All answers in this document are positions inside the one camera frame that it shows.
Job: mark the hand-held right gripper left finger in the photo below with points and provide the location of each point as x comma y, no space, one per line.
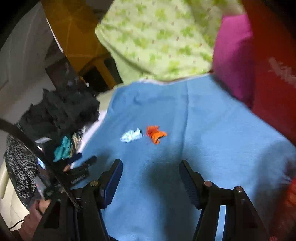
113,185

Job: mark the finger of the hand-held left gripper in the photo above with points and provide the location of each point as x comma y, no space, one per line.
76,159
89,161

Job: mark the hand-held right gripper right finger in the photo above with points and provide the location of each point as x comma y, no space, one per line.
189,185

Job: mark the light blue wrapper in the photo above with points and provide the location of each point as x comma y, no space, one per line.
130,136

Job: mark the black speckled plastic bag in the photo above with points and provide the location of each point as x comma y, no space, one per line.
20,166

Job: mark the orange wrapper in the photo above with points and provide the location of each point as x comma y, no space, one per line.
155,134

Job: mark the person's left hand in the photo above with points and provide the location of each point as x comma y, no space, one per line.
32,220

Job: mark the teal cloth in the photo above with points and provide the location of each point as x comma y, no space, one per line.
62,148

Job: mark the yellow black patterned cloth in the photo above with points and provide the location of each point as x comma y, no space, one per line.
77,139

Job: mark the white sheet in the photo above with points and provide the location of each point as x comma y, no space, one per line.
92,132

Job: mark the black fluffy cloth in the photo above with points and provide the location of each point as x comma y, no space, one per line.
69,109

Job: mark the blue blanket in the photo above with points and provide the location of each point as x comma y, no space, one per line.
208,127

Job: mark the beige mattress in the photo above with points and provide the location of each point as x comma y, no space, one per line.
7,185

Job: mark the red netted cloth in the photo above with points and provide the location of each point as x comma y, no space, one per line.
289,204

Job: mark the wooden furniture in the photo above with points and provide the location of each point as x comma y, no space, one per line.
74,27

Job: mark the magenta pillow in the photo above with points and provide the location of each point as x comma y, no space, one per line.
233,58

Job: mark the green floral blanket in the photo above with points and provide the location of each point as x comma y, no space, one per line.
161,34

